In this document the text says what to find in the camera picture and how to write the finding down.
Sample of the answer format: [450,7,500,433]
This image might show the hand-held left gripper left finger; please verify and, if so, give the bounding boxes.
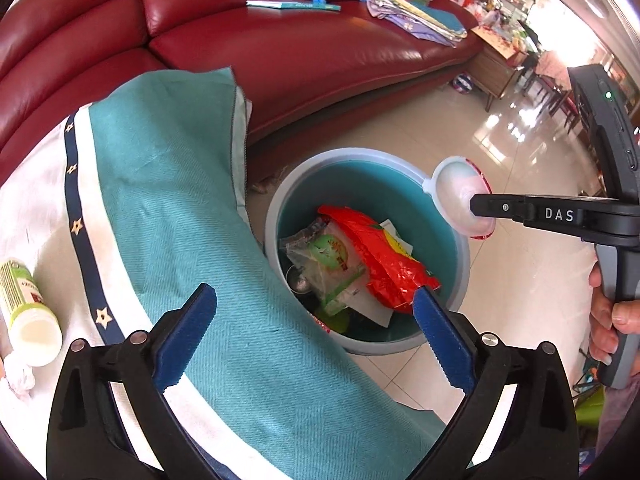
[46,283,221,480]

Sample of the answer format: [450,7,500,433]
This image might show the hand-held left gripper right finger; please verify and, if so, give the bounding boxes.
[411,284,581,480]

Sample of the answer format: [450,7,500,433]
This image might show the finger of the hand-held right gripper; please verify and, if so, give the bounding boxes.
[469,194,586,233]

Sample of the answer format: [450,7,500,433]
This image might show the red plastic bag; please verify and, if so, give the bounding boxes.
[317,205,442,315]

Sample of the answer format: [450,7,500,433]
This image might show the clear wrapper with green print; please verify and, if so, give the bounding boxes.
[279,217,368,313]

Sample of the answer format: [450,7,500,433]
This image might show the blue bin with grey rim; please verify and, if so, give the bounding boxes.
[264,147,471,356]

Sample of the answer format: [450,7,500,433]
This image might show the person's right hand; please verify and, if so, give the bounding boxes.
[589,265,640,366]

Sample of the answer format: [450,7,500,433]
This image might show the green plastic piece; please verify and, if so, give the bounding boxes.
[312,307,353,336]

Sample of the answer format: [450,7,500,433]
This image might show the dark wooden chair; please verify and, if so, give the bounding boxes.
[520,52,551,106]
[542,80,576,133]

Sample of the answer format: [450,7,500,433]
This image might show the silver metal piece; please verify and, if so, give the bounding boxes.
[285,266,313,295]

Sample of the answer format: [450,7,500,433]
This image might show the wooden cabinet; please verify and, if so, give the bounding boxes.
[470,25,523,111]

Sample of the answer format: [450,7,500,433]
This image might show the white bottle with green label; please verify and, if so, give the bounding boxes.
[0,258,63,367]

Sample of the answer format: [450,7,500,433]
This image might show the striped blanket with stars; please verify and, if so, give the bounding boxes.
[0,66,451,480]

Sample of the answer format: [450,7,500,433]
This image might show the green plastic object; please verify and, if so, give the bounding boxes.
[575,385,606,426]

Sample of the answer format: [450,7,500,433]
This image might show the crumpled white tissue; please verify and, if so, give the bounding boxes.
[0,352,38,403]

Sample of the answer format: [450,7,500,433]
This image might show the red leather sofa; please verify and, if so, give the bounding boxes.
[0,0,486,171]

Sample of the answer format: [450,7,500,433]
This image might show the thin teal book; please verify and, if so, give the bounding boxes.
[246,0,342,12]

